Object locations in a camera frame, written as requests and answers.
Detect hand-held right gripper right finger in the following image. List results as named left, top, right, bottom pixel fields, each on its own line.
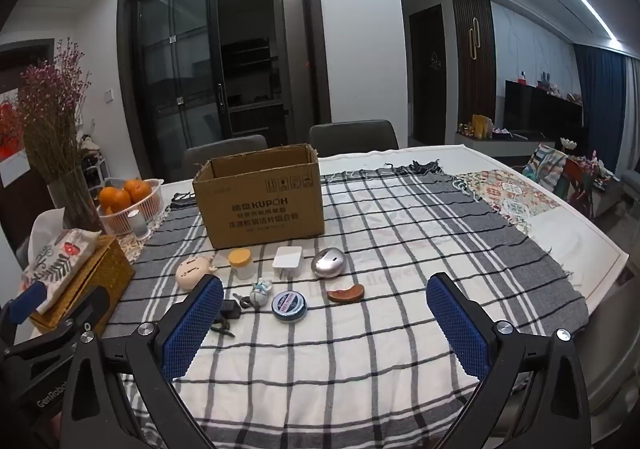
left=426, top=272, right=593, bottom=449

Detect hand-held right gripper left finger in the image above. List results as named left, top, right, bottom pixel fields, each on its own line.
left=59, top=274, right=224, bottom=449

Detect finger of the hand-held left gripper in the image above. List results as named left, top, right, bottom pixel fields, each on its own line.
left=0, top=280, right=45, bottom=347
left=2, top=285, right=114, bottom=360

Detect white jar with yellow lid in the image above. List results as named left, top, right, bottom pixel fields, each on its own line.
left=228, top=249, right=253, bottom=280

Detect white charger plug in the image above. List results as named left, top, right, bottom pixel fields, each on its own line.
left=272, top=245, right=303, bottom=280

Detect brown cardboard box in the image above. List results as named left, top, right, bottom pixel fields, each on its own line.
left=192, top=144, right=326, bottom=250

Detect silver egg-shaped device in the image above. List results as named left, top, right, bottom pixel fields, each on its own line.
left=311, top=247, right=346, bottom=278

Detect woven tissue box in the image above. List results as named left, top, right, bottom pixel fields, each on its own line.
left=30, top=235, right=136, bottom=334

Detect cream round toy figure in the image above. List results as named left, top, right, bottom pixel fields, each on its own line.
left=176, top=256, right=219, bottom=292

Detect floral cloth tissue cover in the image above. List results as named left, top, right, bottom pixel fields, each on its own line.
left=20, top=228, right=101, bottom=315

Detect small white blue figurine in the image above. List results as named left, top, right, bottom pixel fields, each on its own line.
left=250, top=279, right=273, bottom=307

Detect white tissue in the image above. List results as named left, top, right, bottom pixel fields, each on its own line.
left=27, top=209, right=66, bottom=255

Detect small white cylinder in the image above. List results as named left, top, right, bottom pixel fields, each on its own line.
left=129, top=210, right=151, bottom=240

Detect round blue tin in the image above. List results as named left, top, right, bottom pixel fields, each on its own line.
left=271, top=290, right=308, bottom=322

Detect glass vase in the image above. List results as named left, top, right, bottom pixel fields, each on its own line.
left=47, top=166, right=103, bottom=232

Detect grey white plaid cloth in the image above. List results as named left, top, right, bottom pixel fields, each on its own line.
left=107, top=160, right=591, bottom=449

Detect dark wooden door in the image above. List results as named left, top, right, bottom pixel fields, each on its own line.
left=0, top=42, right=56, bottom=250

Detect brown curved wooden piece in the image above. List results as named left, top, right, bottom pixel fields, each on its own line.
left=327, top=284, right=366, bottom=304

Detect white plastic fruit basket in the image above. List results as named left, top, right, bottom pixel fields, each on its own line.
left=96, top=179, right=165, bottom=236

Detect colourful tile-print cloth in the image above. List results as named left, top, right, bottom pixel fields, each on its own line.
left=455, top=169, right=561, bottom=235

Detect white shoe rack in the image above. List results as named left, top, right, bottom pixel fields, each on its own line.
left=80, top=134, right=108, bottom=180

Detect grey dining chair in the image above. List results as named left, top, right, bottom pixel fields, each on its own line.
left=308, top=120, right=400, bottom=159
left=182, top=134, right=268, bottom=180

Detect colourful patterned throw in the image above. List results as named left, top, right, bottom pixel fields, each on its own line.
left=522, top=144, right=568, bottom=190

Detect grey television cabinet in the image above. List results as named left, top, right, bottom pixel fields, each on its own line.
left=455, top=126, right=556, bottom=157

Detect purple dried flowers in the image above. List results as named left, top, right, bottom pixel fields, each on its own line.
left=17, top=38, right=93, bottom=185

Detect black television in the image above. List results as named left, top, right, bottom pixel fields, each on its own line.
left=502, top=79, right=586, bottom=135

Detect dark hallway door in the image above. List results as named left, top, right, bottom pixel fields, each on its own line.
left=409, top=4, right=447, bottom=147

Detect dark sliding glass door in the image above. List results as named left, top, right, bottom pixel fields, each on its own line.
left=117, top=0, right=332, bottom=180

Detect blue curtain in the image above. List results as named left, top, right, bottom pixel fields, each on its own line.
left=572, top=43, right=640, bottom=175

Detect silver refrigerator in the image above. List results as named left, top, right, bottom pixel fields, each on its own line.
left=272, top=0, right=316, bottom=145

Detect red wall decoration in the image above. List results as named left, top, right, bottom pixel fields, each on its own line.
left=0, top=99, right=26, bottom=160

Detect slatted wardrobe with gold handles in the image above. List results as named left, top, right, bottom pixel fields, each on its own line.
left=450, top=0, right=498, bottom=127

